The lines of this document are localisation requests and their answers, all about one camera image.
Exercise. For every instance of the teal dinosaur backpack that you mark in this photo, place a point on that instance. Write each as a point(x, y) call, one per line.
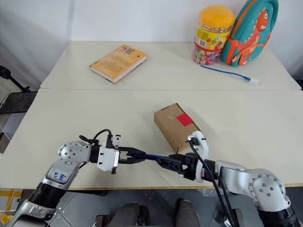
point(248, 37)

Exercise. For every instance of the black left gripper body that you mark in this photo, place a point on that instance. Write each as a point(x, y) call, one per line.
point(123, 157)

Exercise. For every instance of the black tripod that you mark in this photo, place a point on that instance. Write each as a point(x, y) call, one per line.
point(14, 81)

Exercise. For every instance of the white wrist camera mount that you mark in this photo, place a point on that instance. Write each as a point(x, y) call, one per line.
point(201, 144)
point(106, 158)

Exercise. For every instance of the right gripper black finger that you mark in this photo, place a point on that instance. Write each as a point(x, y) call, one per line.
point(170, 165)
point(177, 156)

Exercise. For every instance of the orange paperback book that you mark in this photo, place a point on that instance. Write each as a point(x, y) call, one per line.
point(117, 62)

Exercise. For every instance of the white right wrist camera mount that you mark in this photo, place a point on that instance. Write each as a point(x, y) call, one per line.
point(201, 144)

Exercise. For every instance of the brown cardboard box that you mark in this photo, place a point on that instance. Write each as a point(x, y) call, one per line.
point(170, 125)

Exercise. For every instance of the yellow tape scrap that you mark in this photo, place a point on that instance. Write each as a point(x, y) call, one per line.
point(6, 217)

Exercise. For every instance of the dark flat platform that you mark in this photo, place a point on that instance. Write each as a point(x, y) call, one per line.
point(16, 102)

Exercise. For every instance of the grey metal block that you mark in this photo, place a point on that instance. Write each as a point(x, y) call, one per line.
point(9, 199)

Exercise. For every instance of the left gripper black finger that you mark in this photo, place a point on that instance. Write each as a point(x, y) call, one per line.
point(132, 150)
point(136, 160)

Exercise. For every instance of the dark rounded shape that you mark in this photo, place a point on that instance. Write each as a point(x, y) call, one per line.
point(131, 215)
point(187, 212)

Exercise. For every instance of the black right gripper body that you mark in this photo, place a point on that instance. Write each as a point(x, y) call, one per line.
point(190, 165)

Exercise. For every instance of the candy jar with yellow lid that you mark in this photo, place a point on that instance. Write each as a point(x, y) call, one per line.
point(210, 37)

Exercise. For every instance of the clear plastic bag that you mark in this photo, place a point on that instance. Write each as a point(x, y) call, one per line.
point(211, 192)

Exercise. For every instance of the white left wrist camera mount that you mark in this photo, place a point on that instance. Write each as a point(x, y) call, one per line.
point(106, 158)

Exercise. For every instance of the red tape patch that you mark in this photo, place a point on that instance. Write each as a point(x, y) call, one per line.
point(184, 119)

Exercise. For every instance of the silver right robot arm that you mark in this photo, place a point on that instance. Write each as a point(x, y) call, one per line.
point(260, 182)

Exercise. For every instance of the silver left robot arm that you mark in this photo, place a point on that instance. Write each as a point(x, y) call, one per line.
point(71, 153)

